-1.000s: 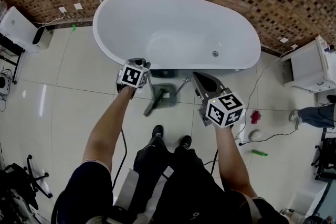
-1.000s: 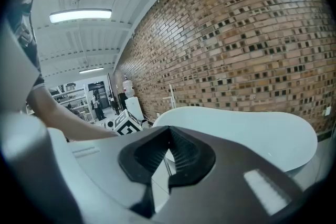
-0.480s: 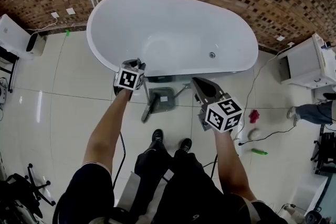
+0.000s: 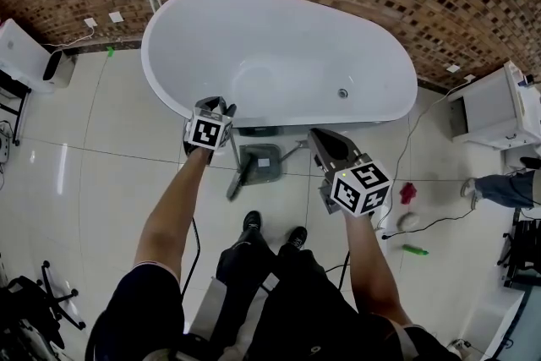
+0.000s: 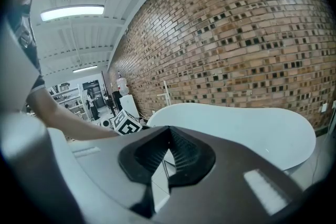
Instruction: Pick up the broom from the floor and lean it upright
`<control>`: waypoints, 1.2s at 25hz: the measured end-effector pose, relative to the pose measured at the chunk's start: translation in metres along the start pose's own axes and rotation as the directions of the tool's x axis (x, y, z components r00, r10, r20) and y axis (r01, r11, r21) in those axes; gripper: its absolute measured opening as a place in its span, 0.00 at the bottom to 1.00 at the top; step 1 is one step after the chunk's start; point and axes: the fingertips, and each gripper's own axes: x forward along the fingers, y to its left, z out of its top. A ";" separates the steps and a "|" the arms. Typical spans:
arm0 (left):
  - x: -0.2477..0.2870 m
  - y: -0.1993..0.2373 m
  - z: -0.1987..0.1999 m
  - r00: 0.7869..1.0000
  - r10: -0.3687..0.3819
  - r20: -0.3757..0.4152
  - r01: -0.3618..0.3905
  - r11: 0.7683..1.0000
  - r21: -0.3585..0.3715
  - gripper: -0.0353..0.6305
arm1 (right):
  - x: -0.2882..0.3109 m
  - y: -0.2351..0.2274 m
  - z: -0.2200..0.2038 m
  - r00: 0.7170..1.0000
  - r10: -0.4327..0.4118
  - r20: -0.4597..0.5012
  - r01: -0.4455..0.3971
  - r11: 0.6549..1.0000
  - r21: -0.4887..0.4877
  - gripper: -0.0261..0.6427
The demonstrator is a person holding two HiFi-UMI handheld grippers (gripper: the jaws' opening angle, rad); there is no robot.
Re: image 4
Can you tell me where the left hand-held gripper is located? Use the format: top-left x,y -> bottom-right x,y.
183,96 -> 238,164

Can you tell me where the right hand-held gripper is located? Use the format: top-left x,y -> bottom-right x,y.
309,129 -> 392,219

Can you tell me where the grey long-handled broom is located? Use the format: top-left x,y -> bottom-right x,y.
226,130 -> 257,201

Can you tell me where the person's left forearm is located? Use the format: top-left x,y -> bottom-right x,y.
134,147 -> 212,293

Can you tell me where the person's right forearm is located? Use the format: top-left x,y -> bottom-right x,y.
342,211 -> 413,329

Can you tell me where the white and dark green bathtub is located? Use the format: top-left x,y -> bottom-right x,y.
140,0 -> 419,130

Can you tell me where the white extension power strip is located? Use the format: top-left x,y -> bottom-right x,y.
374,78 -> 474,233

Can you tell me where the red cloth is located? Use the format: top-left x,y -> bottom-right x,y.
399,181 -> 418,206

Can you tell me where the person's right black shoe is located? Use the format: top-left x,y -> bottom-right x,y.
286,226 -> 309,250

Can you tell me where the person's black shoe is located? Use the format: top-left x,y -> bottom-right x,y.
243,210 -> 263,233
286,226 -> 309,250

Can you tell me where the white ball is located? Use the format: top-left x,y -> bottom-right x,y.
396,211 -> 420,231

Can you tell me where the person's left black shoe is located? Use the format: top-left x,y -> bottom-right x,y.
243,210 -> 263,233

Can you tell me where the green plastic bottle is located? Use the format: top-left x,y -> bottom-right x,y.
401,243 -> 430,257

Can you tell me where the white vanity cabinet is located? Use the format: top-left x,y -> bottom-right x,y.
446,60 -> 541,151

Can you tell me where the white bin with black rim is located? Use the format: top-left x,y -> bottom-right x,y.
41,48 -> 78,90

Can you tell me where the black shelf rack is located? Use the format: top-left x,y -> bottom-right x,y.
0,69 -> 33,147

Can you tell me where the black office chair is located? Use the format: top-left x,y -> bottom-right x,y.
0,260 -> 88,352
496,206 -> 541,288

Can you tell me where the person's dark shirt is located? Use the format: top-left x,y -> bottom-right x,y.
86,264 -> 462,361

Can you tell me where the white round floor device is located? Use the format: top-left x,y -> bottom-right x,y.
0,130 -> 12,164

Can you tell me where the white low cabinet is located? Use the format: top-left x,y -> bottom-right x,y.
447,287 -> 541,361

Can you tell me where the grey long-handled dustpan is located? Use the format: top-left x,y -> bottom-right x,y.
238,140 -> 309,186

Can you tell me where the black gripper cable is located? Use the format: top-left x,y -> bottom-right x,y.
180,218 -> 201,295
326,251 -> 352,291

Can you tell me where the black floor cable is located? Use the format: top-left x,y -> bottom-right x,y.
381,206 -> 477,241

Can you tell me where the white dispenser power cable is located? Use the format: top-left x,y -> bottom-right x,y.
44,24 -> 96,48

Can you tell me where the grey harness strap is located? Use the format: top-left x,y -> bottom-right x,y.
185,274 -> 280,352

